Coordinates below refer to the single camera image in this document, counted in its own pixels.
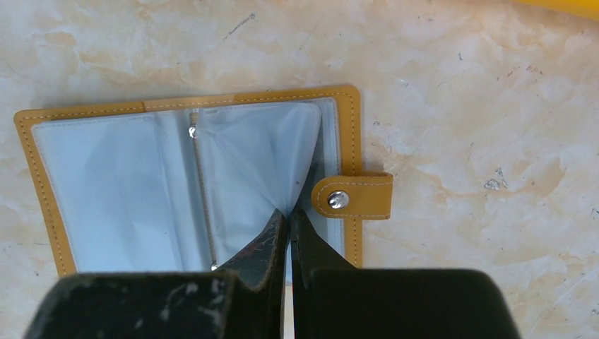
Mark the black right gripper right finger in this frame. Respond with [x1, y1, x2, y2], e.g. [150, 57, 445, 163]
[290, 209, 519, 338]

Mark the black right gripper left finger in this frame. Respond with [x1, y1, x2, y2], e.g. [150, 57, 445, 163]
[25, 210, 287, 338]

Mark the tan leather card holder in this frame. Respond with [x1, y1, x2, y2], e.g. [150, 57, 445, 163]
[14, 85, 393, 276]

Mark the orange three-compartment bin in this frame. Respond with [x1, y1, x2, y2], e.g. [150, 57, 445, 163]
[515, 0, 599, 21]

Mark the grey card in holder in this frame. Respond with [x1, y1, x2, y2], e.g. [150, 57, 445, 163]
[32, 98, 345, 272]

